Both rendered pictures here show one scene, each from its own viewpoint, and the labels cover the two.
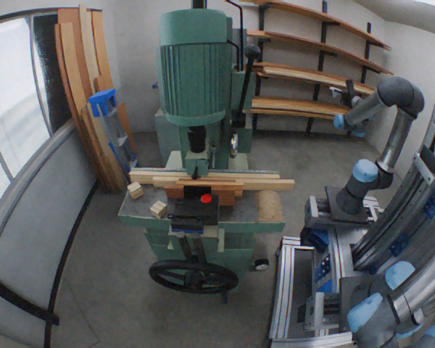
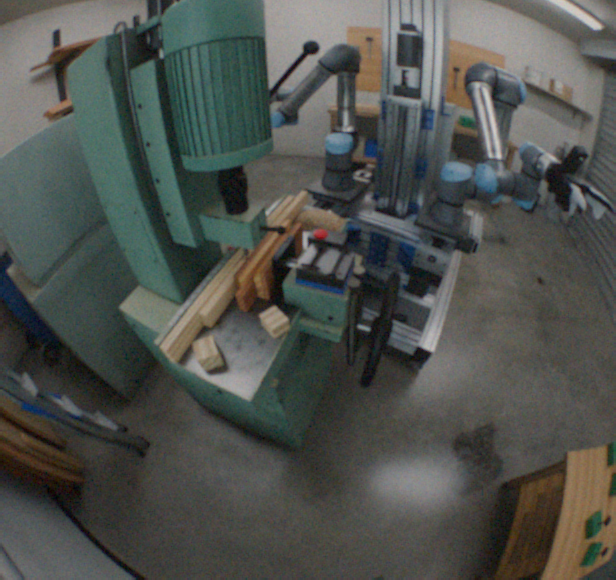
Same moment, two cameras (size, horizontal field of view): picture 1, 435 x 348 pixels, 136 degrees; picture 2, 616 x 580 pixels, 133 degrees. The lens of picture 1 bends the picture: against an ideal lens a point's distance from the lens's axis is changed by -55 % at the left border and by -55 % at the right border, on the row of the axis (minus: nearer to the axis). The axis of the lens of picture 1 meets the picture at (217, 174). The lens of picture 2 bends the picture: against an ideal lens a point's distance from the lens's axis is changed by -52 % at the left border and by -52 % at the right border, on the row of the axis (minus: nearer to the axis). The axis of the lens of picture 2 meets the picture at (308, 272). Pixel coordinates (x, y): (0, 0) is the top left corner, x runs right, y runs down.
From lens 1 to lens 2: 0.53 m
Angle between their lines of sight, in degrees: 50
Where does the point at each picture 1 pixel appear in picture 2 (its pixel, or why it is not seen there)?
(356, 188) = (344, 162)
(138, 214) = (266, 361)
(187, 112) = (263, 135)
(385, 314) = (496, 164)
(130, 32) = not seen: outside the picture
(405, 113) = (350, 73)
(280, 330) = (411, 335)
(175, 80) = (244, 91)
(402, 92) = (349, 56)
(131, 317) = (334, 525)
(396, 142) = (350, 102)
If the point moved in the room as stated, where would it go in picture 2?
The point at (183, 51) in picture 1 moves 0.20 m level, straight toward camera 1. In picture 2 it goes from (256, 46) to (391, 45)
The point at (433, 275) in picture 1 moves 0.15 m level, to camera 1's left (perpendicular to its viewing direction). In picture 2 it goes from (492, 132) to (508, 146)
